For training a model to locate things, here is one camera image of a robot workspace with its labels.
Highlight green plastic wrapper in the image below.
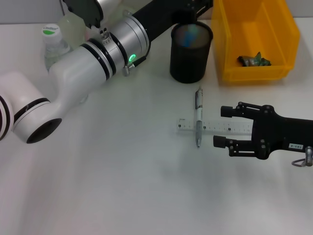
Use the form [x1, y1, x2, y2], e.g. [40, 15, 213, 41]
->
[236, 51, 272, 67]

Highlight black mesh pen holder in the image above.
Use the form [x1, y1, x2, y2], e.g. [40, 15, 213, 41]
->
[170, 21, 214, 84]

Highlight clear plastic ruler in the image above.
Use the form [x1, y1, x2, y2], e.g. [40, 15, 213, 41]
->
[176, 117, 255, 135]

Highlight clear green-label water bottle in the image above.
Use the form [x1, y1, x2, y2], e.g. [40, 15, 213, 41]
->
[41, 23, 72, 73]

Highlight right arm cable with plug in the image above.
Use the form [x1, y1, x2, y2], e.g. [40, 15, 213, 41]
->
[291, 146, 313, 168]

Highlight blue teal scissors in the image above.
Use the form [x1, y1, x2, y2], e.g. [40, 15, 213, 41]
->
[182, 23, 199, 48]

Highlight silver white pen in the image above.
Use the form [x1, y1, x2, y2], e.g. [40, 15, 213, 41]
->
[195, 86, 205, 148]

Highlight green glass fruit plate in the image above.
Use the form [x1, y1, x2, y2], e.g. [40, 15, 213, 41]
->
[57, 13, 87, 48]

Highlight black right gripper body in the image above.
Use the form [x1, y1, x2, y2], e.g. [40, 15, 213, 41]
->
[251, 105, 313, 161]

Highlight yellow plastic bin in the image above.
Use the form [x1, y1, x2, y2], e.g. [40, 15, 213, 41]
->
[211, 0, 300, 86]

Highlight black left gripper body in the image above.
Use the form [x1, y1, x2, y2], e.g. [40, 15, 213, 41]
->
[133, 0, 197, 43]

